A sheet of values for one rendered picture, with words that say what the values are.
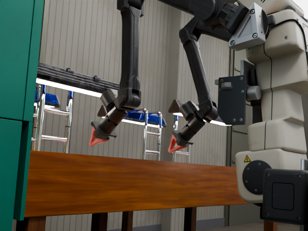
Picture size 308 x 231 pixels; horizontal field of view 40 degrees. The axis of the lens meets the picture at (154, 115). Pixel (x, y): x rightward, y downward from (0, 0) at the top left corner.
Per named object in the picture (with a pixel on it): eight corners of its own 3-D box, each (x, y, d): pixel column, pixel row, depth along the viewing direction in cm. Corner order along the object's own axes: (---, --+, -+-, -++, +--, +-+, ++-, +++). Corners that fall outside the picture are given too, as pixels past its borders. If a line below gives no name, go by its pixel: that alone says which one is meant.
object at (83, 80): (136, 101, 196) (137, 86, 197) (20, 74, 149) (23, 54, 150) (124, 102, 201) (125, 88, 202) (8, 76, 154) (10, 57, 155)
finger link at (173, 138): (162, 145, 182) (175, 130, 178) (171, 146, 187) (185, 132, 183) (169, 157, 178) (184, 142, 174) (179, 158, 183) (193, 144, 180)
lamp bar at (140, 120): (167, 127, 306) (167, 117, 307) (105, 116, 258) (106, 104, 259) (158, 127, 311) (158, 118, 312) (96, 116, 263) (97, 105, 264)
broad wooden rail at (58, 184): (281, 201, 251) (282, 170, 253) (15, 218, 112) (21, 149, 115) (262, 200, 259) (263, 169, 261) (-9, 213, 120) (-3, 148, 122)
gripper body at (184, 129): (170, 132, 176) (181, 120, 174) (184, 134, 184) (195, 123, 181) (178, 143, 173) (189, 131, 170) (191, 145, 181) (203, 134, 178)
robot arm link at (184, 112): (210, 108, 168) (218, 114, 175) (195, 89, 174) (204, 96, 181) (188, 128, 171) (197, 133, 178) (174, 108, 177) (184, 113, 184)
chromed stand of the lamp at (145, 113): (161, 178, 277) (164, 111, 283) (141, 177, 262) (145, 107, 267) (139, 176, 289) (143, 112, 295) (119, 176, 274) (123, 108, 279)
